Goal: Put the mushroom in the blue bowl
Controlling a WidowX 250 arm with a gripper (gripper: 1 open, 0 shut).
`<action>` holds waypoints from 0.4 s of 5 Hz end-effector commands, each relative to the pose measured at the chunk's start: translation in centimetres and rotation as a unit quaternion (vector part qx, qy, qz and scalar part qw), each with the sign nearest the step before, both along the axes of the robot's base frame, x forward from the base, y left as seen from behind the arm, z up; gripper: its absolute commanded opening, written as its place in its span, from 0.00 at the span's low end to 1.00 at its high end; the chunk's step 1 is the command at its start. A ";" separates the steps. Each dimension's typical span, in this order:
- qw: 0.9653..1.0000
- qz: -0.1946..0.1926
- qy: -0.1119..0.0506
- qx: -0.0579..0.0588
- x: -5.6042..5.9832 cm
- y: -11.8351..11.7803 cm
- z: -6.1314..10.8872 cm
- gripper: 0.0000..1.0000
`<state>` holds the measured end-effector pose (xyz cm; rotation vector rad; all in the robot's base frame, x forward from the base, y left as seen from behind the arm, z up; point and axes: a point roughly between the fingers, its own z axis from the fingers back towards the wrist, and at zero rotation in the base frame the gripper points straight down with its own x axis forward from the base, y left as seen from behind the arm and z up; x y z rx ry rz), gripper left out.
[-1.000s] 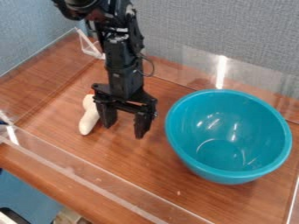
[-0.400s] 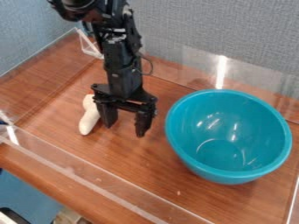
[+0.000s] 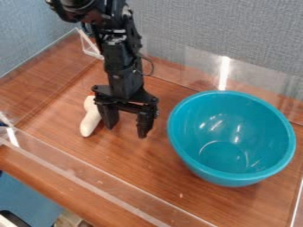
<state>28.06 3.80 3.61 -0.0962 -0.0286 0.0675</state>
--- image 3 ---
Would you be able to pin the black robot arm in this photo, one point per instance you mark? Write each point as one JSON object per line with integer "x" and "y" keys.
{"x": 109, "y": 18}

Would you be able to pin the clear acrylic front barrier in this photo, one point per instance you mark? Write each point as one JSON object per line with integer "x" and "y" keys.
{"x": 87, "y": 190}

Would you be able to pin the blue plastic bowl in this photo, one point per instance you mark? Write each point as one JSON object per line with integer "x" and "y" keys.
{"x": 231, "y": 137}

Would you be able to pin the clear acrylic barrier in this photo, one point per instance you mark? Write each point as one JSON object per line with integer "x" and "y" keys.
{"x": 87, "y": 190}
{"x": 204, "y": 71}

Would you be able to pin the clear acrylic back barrier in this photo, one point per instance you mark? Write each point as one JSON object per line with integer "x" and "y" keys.
{"x": 204, "y": 71}

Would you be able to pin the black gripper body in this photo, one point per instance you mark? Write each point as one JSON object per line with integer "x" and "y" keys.
{"x": 124, "y": 93}

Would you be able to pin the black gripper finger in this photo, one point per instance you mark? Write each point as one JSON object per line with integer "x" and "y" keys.
{"x": 144, "y": 123}
{"x": 109, "y": 115}

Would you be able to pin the white mushroom with red cap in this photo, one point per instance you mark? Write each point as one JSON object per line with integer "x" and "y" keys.
{"x": 91, "y": 119}

